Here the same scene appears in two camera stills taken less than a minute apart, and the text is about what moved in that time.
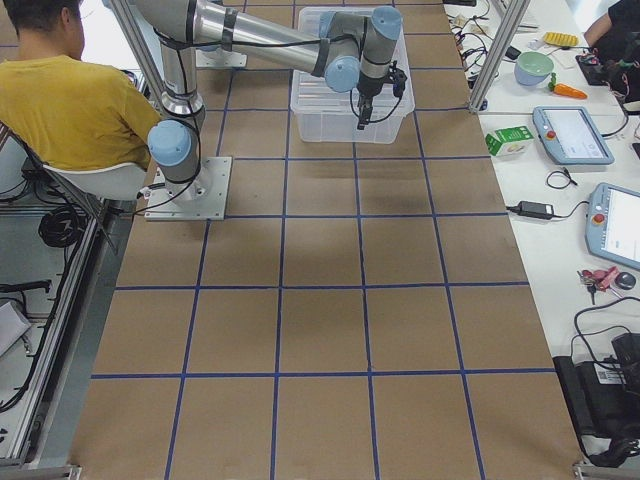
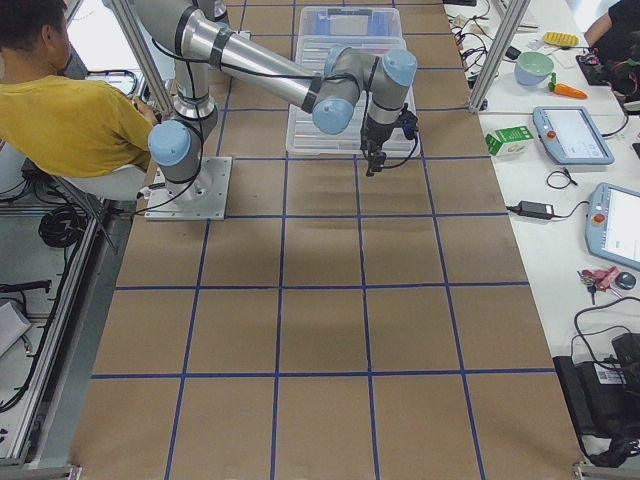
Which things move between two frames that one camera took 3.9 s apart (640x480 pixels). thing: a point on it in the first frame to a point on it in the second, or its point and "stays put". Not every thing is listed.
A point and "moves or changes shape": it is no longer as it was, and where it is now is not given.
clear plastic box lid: x=313 y=94 moves or changes shape
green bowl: x=532 y=68 stays put
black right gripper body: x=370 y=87 to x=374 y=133
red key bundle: x=598 y=279 stays put
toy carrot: x=565 y=89 stays put
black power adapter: x=535 y=210 stays put
